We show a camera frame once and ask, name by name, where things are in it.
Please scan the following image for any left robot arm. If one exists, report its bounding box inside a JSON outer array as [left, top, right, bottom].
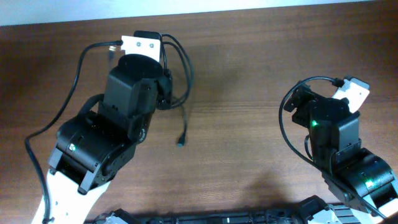
[[32, 53, 172, 223]]

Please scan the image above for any black USB cable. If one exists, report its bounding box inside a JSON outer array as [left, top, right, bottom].
[[160, 33, 195, 148]]

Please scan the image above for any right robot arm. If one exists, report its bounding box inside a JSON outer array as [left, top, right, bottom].
[[279, 82, 397, 223]]

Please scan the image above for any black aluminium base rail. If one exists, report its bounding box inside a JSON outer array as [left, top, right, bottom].
[[85, 195, 359, 224]]

